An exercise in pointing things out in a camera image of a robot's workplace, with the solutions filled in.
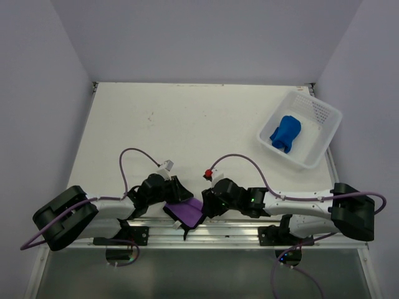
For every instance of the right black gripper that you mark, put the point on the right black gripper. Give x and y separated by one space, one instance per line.
211 208

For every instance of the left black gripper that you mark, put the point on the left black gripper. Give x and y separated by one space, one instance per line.
179 193

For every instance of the purple towel black trim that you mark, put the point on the purple towel black trim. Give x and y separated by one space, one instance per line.
188 214

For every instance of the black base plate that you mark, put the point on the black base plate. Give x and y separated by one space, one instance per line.
268 235
138 233

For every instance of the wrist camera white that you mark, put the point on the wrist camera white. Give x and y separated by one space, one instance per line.
213 175
164 170

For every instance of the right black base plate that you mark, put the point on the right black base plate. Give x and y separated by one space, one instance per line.
268 235

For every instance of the blue towel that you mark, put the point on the blue towel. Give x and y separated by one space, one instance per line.
284 135

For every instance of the white plastic basket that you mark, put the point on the white plastic basket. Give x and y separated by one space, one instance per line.
319 122

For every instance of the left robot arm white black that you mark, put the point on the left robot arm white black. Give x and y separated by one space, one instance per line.
74 214

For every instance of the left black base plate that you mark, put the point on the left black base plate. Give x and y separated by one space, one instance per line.
138 233

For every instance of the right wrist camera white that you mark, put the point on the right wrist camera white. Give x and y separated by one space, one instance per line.
213 175

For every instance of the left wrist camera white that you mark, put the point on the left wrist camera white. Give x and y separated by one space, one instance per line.
164 170

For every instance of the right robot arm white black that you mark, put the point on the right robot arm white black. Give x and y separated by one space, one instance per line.
342 209

